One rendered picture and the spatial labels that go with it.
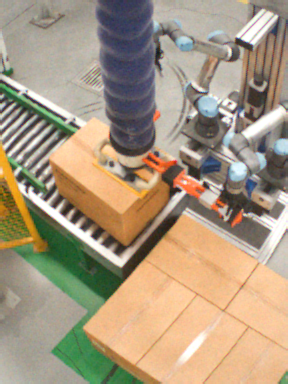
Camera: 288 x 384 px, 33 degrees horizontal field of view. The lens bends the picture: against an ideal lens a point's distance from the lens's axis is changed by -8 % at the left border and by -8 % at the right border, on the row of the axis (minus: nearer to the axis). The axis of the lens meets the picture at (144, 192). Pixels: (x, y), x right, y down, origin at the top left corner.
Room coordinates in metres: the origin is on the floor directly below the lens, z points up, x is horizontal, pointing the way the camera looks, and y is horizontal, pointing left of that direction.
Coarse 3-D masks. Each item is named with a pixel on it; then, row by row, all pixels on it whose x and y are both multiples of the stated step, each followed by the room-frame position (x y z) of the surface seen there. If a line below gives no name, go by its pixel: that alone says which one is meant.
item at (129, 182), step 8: (104, 152) 1.63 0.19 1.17; (96, 160) 1.58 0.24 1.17; (112, 160) 1.56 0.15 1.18; (104, 168) 1.52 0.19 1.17; (112, 168) 1.52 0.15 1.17; (112, 176) 1.47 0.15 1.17; (120, 176) 1.46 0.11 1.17; (128, 176) 1.46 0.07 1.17; (136, 176) 1.46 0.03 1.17; (128, 184) 1.41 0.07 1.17; (136, 192) 1.37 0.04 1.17; (144, 192) 1.36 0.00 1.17
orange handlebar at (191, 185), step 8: (144, 160) 1.47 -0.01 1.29; (160, 160) 1.47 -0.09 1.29; (160, 168) 1.42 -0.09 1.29; (184, 176) 1.37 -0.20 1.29; (184, 184) 1.32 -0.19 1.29; (192, 184) 1.32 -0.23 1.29; (192, 192) 1.28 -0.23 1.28; (216, 200) 1.23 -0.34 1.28; (216, 208) 1.18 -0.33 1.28; (240, 216) 1.13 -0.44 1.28
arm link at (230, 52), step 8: (176, 32) 1.83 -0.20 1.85; (176, 40) 1.78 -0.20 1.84; (184, 40) 1.76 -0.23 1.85; (192, 40) 1.80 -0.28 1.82; (200, 40) 1.83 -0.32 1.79; (184, 48) 1.74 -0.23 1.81; (192, 48) 1.78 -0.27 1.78; (200, 48) 1.80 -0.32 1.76; (208, 48) 1.82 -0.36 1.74; (216, 48) 1.84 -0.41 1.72; (224, 48) 1.88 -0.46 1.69; (232, 48) 1.90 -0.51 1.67; (216, 56) 1.84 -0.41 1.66; (224, 56) 1.85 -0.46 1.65; (232, 56) 1.86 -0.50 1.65
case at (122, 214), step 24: (96, 120) 2.04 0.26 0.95; (72, 144) 1.87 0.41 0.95; (96, 144) 1.85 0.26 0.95; (72, 168) 1.69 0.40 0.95; (96, 168) 1.68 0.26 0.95; (72, 192) 1.67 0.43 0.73; (96, 192) 1.52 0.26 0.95; (120, 192) 1.51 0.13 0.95; (168, 192) 1.65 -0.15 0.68; (96, 216) 1.53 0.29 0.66; (120, 216) 1.38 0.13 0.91; (144, 216) 1.49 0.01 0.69; (120, 240) 1.40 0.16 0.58
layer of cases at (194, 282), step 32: (192, 224) 1.50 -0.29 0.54; (160, 256) 1.30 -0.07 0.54; (192, 256) 1.28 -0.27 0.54; (224, 256) 1.26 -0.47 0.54; (128, 288) 1.09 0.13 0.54; (160, 288) 1.08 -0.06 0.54; (192, 288) 1.06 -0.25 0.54; (224, 288) 1.04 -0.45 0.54; (256, 288) 1.01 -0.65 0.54; (96, 320) 0.89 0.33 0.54; (128, 320) 0.88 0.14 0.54; (160, 320) 0.87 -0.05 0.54; (192, 320) 0.85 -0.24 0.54; (224, 320) 0.83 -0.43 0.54; (256, 320) 0.79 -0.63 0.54; (128, 352) 0.66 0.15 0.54; (160, 352) 0.65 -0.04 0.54; (192, 352) 0.63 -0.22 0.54; (224, 352) 0.61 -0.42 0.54; (256, 352) 0.57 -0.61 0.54
